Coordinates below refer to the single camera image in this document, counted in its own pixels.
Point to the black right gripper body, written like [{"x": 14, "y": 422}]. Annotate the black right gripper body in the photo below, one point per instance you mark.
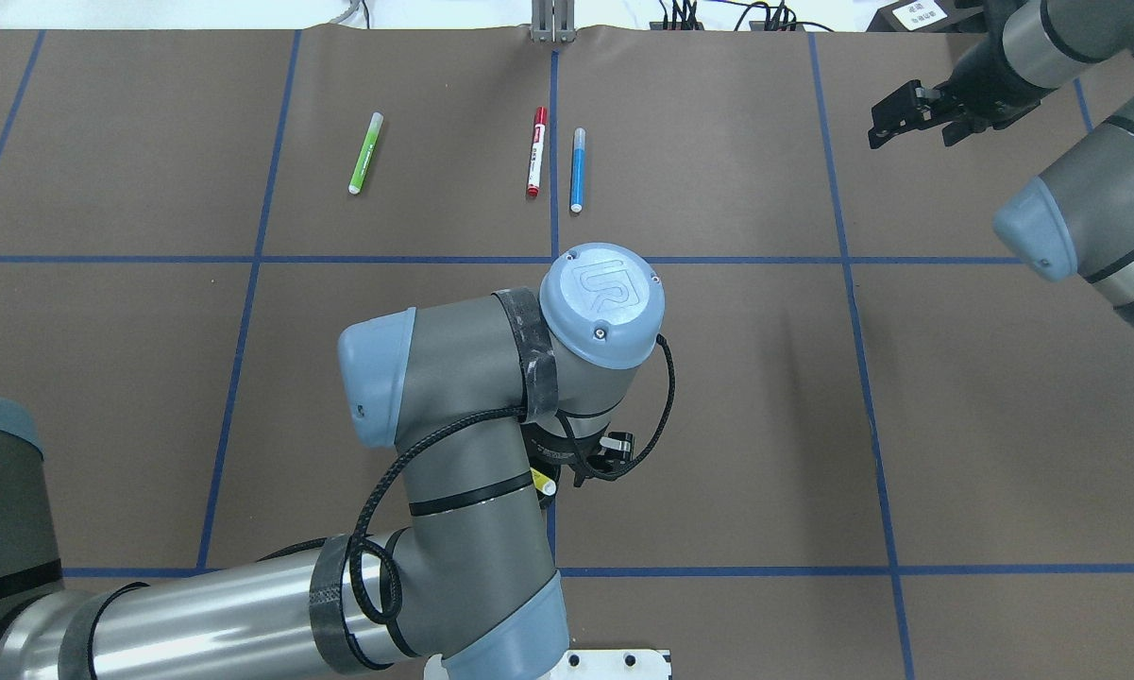
[{"x": 980, "y": 93}]

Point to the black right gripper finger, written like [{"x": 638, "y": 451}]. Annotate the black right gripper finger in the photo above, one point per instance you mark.
[
  {"x": 910, "y": 101},
  {"x": 883, "y": 132}
]

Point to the blue marker pen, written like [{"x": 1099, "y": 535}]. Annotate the blue marker pen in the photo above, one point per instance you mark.
[{"x": 577, "y": 172}]

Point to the red capped white marker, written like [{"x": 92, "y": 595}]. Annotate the red capped white marker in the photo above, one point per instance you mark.
[{"x": 539, "y": 130}]

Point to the yellow highlighter pen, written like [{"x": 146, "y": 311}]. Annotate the yellow highlighter pen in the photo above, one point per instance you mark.
[{"x": 543, "y": 484}]

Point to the green highlighter pen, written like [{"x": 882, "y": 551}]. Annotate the green highlighter pen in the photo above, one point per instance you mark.
[{"x": 366, "y": 152}]

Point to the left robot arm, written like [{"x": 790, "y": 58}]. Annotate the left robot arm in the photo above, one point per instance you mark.
[{"x": 449, "y": 555}]

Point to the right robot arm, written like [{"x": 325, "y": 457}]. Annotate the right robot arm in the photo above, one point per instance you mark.
[{"x": 1075, "y": 218}]

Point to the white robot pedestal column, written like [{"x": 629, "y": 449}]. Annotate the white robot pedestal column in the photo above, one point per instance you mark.
[{"x": 613, "y": 664}]

